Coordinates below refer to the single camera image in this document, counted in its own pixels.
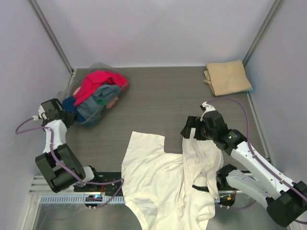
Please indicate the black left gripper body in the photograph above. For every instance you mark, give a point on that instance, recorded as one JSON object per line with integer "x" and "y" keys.
{"x": 69, "y": 117}

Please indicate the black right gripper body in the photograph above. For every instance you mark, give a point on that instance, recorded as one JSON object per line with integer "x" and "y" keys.
{"x": 192, "y": 129}

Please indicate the clear plastic bin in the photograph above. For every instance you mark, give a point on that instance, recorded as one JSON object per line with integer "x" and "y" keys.
{"x": 73, "y": 88}

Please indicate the white t shirt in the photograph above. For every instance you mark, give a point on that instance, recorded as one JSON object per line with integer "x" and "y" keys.
{"x": 168, "y": 191}

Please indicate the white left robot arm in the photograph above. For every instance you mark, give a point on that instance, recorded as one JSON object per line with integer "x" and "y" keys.
{"x": 58, "y": 164}

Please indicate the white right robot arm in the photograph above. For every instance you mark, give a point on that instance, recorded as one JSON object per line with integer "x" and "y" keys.
{"x": 283, "y": 199}

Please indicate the dark blue t shirt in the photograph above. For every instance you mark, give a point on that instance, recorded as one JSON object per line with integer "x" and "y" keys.
{"x": 68, "y": 105}

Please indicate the grey blue t shirt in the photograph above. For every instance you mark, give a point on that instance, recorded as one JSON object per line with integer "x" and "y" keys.
{"x": 102, "y": 96}

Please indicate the green garment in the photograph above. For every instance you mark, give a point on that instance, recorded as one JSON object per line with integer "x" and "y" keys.
{"x": 101, "y": 102}

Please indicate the red t shirt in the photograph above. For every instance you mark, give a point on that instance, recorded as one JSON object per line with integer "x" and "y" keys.
{"x": 94, "y": 80}

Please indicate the peach pink garment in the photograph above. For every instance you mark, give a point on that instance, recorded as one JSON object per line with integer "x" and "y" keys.
{"x": 112, "y": 102}

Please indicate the folded beige t shirt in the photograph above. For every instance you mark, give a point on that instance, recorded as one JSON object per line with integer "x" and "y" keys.
{"x": 226, "y": 78}

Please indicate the right round black base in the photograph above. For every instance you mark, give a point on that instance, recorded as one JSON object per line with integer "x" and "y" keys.
{"x": 227, "y": 200}

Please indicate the round black base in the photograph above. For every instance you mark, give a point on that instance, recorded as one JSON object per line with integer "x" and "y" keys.
{"x": 227, "y": 200}
{"x": 92, "y": 201}

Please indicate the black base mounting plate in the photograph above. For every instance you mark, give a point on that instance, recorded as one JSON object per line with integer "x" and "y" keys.
{"x": 108, "y": 182}

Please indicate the left round black base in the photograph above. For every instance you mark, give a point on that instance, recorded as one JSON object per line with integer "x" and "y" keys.
{"x": 92, "y": 201}

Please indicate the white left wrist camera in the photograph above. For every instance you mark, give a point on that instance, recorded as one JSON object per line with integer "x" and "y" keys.
{"x": 41, "y": 114}

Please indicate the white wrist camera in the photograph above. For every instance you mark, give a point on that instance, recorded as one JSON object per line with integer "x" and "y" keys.
{"x": 41, "y": 114}
{"x": 206, "y": 107}

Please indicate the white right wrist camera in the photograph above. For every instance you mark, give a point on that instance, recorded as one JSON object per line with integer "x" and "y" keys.
{"x": 206, "y": 107}

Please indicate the slotted cable duct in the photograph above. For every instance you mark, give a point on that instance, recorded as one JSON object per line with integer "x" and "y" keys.
{"x": 77, "y": 199}

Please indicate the left aluminium frame post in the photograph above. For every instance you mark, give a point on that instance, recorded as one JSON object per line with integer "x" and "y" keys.
{"x": 42, "y": 19}

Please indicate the aluminium frame post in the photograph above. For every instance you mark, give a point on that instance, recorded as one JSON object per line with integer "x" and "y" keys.
{"x": 277, "y": 4}
{"x": 42, "y": 19}

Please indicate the right aluminium frame post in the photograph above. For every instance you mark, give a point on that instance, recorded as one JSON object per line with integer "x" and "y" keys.
{"x": 277, "y": 4}

